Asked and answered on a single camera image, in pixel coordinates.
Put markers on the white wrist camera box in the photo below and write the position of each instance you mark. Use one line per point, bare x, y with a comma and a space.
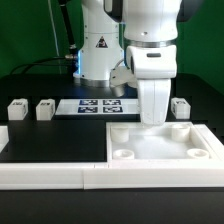
119, 78

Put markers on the white square table top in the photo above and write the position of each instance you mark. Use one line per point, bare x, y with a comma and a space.
171, 141

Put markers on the white U-shaped obstacle fence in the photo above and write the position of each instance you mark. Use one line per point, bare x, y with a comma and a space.
119, 173

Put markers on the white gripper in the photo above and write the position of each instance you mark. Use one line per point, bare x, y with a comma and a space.
153, 68

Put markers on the white marker base plate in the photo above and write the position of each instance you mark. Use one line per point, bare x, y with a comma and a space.
97, 107

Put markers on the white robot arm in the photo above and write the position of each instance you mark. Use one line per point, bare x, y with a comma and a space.
132, 42

